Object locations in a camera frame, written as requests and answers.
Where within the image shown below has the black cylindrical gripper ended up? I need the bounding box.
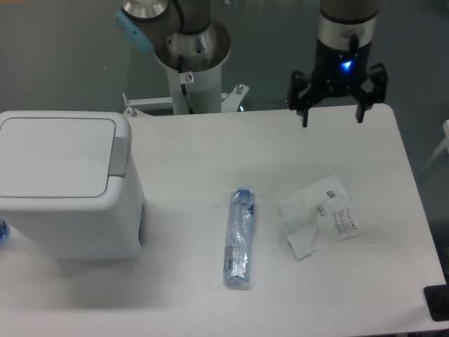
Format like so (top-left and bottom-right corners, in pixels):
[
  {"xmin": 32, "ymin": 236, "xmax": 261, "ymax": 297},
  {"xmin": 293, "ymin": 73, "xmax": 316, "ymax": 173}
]
[{"xmin": 286, "ymin": 39, "xmax": 388, "ymax": 127}]

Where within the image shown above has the white plastic trash can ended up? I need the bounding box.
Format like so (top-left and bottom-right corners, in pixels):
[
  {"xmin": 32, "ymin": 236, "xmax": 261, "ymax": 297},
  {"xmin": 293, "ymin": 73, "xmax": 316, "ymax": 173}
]
[{"xmin": 1, "ymin": 111, "xmax": 145, "ymax": 260}]

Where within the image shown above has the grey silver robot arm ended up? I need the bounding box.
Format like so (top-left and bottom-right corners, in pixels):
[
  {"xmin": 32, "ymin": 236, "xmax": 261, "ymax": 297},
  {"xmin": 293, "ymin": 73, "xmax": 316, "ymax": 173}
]
[{"xmin": 114, "ymin": 1, "xmax": 388, "ymax": 122}]

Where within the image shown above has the white crumpled plastic bag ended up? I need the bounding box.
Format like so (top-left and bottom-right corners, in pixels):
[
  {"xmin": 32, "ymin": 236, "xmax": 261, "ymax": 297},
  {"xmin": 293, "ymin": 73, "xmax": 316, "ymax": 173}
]
[{"xmin": 279, "ymin": 174, "xmax": 365, "ymax": 260}]

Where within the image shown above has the clear crushed plastic bottle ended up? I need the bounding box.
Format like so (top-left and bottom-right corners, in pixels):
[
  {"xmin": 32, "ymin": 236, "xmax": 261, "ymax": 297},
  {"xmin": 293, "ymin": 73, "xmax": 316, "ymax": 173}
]
[{"xmin": 222, "ymin": 185, "xmax": 255, "ymax": 288}]

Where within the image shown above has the black object at right edge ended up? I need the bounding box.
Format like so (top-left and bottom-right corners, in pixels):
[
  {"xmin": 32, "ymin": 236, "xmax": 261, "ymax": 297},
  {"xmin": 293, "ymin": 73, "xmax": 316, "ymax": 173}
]
[{"xmin": 423, "ymin": 284, "xmax": 448, "ymax": 322}]

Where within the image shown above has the white bolted foot bracket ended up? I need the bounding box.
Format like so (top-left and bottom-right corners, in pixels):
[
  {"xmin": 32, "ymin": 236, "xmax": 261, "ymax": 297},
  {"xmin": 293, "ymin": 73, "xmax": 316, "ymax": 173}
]
[{"xmin": 221, "ymin": 84, "xmax": 250, "ymax": 112}]

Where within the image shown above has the white frame at right edge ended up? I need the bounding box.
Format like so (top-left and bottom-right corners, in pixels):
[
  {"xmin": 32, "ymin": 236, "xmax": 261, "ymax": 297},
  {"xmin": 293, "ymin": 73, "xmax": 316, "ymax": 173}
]
[{"xmin": 417, "ymin": 120, "xmax": 448, "ymax": 180}]

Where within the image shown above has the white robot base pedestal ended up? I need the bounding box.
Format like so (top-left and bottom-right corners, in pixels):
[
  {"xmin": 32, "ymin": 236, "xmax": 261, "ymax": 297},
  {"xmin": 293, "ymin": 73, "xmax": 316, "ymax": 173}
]
[{"xmin": 166, "ymin": 65, "xmax": 222, "ymax": 115}]

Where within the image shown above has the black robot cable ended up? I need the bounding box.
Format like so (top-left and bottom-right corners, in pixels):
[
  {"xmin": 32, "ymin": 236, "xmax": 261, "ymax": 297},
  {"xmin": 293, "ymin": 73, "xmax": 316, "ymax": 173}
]
[{"xmin": 177, "ymin": 54, "xmax": 194, "ymax": 115}]

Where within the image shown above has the white bracket with bolts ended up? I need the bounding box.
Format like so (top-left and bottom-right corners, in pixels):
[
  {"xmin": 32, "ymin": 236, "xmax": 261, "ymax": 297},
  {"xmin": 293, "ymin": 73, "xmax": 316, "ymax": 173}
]
[{"xmin": 122, "ymin": 92, "xmax": 173, "ymax": 117}]

